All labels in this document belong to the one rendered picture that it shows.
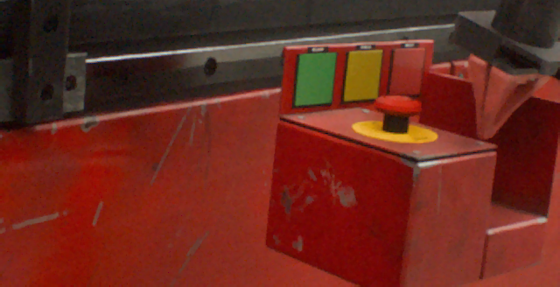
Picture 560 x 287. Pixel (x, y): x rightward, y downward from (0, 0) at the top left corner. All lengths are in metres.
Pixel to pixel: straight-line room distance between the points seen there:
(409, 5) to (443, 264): 0.51
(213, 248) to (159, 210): 0.10
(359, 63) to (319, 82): 0.05
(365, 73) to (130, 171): 0.23
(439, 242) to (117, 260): 0.30
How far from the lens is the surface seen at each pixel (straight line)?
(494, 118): 1.05
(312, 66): 1.02
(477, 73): 1.03
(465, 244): 0.99
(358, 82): 1.07
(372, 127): 1.00
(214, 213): 1.17
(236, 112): 1.16
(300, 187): 1.00
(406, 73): 1.12
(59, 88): 0.95
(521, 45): 1.00
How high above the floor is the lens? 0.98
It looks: 12 degrees down
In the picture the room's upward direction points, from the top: 6 degrees clockwise
